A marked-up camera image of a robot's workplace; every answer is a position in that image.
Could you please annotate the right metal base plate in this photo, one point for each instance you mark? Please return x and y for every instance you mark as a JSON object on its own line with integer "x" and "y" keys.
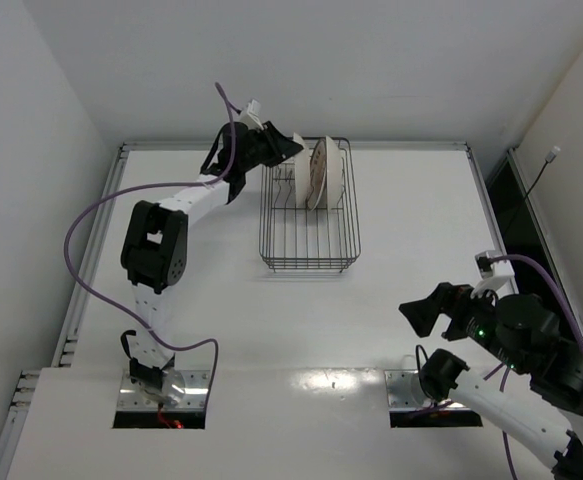
{"x": 404, "y": 394}

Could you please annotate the metal base plate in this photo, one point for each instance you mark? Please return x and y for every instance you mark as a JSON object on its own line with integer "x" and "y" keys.
{"x": 404, "y": 394}
{"x": 191, "y": 387}

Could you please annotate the brown lattice pattern plate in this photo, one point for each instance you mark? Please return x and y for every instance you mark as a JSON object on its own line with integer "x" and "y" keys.
{"x": 302, "y": 172}

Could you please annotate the black wire dish rack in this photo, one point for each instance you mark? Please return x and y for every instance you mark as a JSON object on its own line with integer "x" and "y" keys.
{"x": 301, "y": 238}

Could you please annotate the brown floral pattern plate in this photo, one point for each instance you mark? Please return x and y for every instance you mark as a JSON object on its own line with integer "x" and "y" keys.
{"x": 334, "y": 178}

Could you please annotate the aluminium table frame rail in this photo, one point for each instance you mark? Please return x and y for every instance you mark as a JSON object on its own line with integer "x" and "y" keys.
{"x": 354, "y": 144}

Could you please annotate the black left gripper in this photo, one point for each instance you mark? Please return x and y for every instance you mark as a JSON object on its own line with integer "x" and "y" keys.
{"x": 269, "y": 146}

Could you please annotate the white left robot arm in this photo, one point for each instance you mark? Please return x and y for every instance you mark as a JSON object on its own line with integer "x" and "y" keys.
{"x": 154, "y": 253}

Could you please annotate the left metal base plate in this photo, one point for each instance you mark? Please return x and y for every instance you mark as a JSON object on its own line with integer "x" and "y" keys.
{"x": 191, "y": 387}

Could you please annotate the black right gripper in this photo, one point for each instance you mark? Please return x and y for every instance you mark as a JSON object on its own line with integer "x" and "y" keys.
{"x": 447, "y": 310}

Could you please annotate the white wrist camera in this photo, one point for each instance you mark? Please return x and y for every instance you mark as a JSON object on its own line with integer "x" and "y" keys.
{"x": 495, "y": 272}
{"x": 250, "y": 115}

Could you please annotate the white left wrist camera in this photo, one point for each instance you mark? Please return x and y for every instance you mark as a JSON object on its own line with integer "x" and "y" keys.
{"x": 250, "y": 115}

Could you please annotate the sunburst pattern plate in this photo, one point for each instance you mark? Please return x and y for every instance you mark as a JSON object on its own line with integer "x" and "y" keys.
{"x": 317, "y": 174}

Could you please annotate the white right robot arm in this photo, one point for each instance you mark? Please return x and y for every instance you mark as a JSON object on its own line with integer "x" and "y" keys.
{"x": 546, "y": 416}

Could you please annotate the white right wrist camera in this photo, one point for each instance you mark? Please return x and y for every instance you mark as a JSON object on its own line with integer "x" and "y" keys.
{"x": 495, "y": 272}

